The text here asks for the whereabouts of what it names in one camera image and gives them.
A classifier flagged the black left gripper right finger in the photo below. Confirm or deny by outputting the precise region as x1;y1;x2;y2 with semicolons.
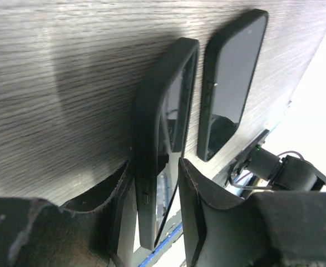
178;159;326;266

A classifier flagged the black phone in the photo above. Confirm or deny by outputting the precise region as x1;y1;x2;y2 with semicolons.
154;51;199;246

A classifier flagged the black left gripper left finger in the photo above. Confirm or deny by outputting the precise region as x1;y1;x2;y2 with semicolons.
0;161;136;266

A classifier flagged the dark smartphone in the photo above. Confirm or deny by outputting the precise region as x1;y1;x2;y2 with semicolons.
208;15;267;158

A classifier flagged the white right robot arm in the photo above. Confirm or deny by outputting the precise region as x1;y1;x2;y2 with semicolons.
178;132;326;266

